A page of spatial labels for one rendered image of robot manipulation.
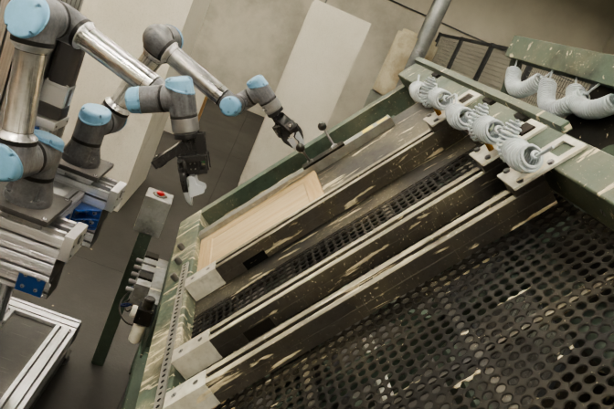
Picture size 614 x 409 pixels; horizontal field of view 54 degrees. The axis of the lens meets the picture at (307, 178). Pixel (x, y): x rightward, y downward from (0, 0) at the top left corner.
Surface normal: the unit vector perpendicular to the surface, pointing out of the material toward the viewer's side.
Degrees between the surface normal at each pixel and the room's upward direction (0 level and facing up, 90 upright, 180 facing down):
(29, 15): 82
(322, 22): 90
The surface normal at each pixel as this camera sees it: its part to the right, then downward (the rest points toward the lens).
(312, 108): 0.02, 0.28
